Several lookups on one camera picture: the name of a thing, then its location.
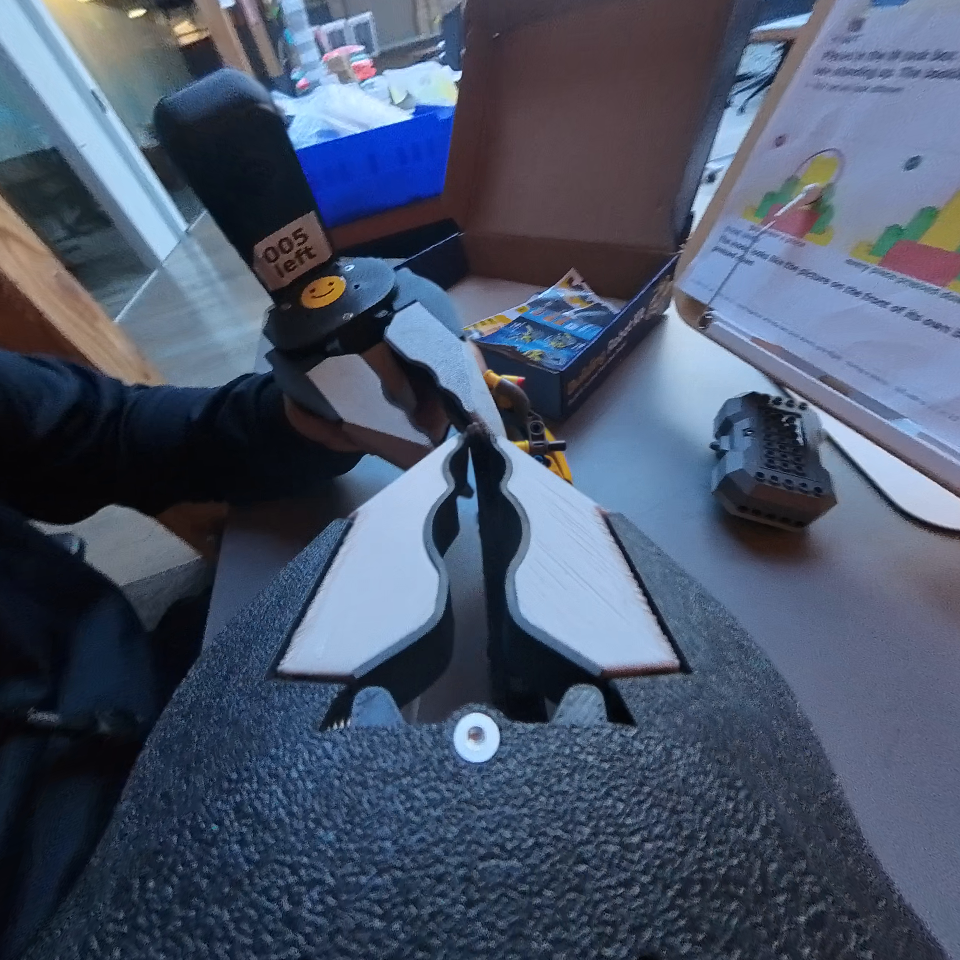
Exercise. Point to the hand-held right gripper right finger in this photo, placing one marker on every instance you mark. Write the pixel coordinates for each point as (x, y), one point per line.
(592, 592)

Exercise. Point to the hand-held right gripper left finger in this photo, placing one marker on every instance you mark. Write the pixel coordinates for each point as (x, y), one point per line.
(367, 592)

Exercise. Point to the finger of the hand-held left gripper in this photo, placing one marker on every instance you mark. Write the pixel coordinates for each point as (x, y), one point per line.
(360, 397)
(442, 352)

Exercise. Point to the yellow black toy car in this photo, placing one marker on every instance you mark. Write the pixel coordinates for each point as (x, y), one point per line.
(499, 540)

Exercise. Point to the robot kit instruction booklet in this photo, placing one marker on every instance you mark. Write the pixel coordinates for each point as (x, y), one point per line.
(547, 322)

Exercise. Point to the grey cardboard box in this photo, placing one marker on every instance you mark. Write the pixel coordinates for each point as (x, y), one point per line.
(585, 150)

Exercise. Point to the person's left forearm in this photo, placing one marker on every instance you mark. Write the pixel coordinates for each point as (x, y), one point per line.
(150, 435)

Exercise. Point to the person's left hand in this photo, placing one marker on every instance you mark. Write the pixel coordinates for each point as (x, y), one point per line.
(322, 431)

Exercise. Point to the large blue box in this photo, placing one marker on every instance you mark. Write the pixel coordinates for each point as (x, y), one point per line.
(375, 165)

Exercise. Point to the pile of papers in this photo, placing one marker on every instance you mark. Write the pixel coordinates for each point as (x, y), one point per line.
(360, 97)

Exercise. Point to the glass partition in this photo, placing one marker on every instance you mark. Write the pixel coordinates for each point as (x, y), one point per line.
(75, 150)

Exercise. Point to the grey building block assembly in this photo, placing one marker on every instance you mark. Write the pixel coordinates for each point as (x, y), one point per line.
(772, 465)

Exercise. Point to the wooden partition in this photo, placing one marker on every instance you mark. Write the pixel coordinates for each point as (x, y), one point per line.
(60, 300)

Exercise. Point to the instruction sheet on stand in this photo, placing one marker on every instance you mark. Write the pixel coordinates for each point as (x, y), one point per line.
(795, 352)

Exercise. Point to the person's upper body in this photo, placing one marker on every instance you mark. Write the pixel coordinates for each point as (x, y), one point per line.
(60, 675)

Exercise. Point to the printed instruction sheet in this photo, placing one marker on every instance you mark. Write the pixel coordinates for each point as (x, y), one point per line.
(862, 225)

